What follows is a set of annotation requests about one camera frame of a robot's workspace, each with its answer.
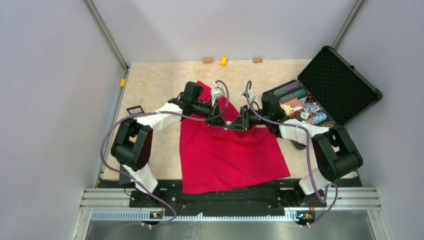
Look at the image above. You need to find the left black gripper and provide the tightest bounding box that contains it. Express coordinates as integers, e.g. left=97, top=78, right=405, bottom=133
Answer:
left=192, top=98, right=228, bottom=129

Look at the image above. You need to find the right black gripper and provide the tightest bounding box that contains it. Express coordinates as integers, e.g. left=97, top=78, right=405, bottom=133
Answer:
left=228, top=104, right=271, bottom=131

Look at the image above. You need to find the white round pin brooch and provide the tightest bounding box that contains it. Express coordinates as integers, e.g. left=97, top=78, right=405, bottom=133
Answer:
left=224, top=121, right=232, bottom=130

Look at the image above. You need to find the red t-shirt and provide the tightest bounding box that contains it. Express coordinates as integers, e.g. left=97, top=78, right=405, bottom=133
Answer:
left=179, top=80, right=292, bottom=195

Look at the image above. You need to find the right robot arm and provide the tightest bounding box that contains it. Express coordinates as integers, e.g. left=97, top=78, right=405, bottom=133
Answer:
left=239, top=89, right=363, bottom=206

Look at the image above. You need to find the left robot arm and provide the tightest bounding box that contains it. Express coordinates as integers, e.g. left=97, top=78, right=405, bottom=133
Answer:
left=110, top=80, right=230, bottom=207

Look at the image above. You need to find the yellow small block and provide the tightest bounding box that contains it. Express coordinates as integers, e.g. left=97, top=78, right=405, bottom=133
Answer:
left=219, top=56, right=228, bottom=67

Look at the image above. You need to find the left tan wooden block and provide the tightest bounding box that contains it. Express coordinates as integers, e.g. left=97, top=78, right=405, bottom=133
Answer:
left=202, top=56, right=214, bottom=64

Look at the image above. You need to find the tan wooden block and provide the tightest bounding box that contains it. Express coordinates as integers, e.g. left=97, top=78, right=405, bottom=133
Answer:
left=202, top=56, right=214, bottom=64
left=252, top=57, right=263, bottom=64

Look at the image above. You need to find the right tan wooden block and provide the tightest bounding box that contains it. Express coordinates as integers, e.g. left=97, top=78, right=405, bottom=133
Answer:
left=252, top=57, right=263, bottom=64

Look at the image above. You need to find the small black framed box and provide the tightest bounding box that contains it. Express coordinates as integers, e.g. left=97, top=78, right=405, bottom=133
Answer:
left=126, top=105, right=145, bottom=115

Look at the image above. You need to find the black case with chips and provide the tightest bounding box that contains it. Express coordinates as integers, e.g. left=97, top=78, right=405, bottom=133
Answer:
left=262, top=46, right=383, bottom=127

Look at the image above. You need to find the dark grey studded baseplate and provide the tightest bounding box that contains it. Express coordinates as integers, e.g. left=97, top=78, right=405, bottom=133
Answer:
left=118, top=164, right=133, bottom=186

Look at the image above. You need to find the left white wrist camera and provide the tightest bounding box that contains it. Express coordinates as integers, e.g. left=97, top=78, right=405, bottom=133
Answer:
left=210, top=83, right=225, bottom=105

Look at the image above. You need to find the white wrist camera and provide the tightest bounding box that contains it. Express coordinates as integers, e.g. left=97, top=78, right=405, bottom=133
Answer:
left=210, top=83, right=225, bottom=105
left=241, top=88, right=256, bottom=107

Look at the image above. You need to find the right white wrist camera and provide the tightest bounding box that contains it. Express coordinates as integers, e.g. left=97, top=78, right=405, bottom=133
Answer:
left=241, top=88, right=256, bottom=107

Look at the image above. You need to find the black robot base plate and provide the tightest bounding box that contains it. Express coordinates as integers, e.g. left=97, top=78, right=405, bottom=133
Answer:
left=127, top=178, right=364, bottom=220

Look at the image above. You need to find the yellow clip on frame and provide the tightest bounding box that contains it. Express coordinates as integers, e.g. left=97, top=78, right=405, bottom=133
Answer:
left=119, top=78, right=126, bottom=88

